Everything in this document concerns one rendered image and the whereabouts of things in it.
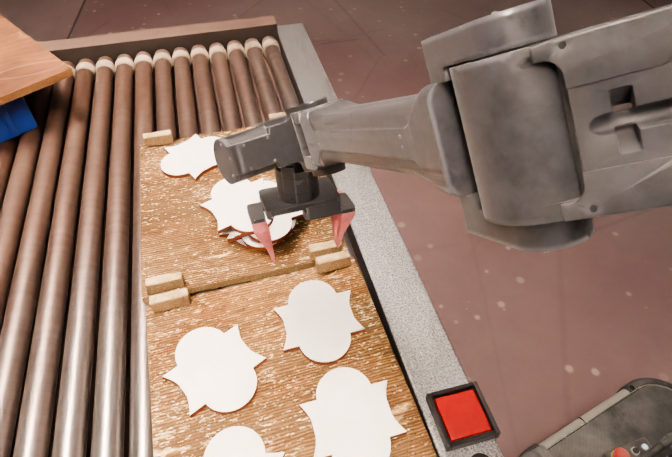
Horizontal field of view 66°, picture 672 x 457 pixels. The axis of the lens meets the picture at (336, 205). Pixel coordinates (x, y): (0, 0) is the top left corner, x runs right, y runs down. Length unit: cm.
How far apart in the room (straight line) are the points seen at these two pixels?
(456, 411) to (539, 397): 114
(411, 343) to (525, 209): 61
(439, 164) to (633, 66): 11
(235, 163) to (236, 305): 31
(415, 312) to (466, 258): 131
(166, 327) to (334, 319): 26
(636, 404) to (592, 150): 152
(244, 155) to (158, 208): 45
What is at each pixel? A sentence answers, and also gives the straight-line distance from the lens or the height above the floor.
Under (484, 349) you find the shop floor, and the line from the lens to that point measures 194.
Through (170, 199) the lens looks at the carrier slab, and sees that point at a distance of 105.
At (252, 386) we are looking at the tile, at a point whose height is 95.
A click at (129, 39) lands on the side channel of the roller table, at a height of 95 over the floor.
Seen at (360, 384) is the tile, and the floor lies 95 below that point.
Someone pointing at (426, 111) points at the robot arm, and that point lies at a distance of 28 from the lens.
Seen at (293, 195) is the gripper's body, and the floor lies 116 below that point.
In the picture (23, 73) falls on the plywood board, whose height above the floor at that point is 104.
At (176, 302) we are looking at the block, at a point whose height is 95.
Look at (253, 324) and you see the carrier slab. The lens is 83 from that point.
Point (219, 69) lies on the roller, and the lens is 144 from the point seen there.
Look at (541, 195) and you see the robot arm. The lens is 24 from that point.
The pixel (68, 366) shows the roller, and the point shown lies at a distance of 90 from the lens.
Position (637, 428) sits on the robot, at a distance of 170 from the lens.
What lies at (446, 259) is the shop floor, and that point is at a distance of 214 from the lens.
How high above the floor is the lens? 164
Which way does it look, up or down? 45 degrees down
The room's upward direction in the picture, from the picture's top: straight up
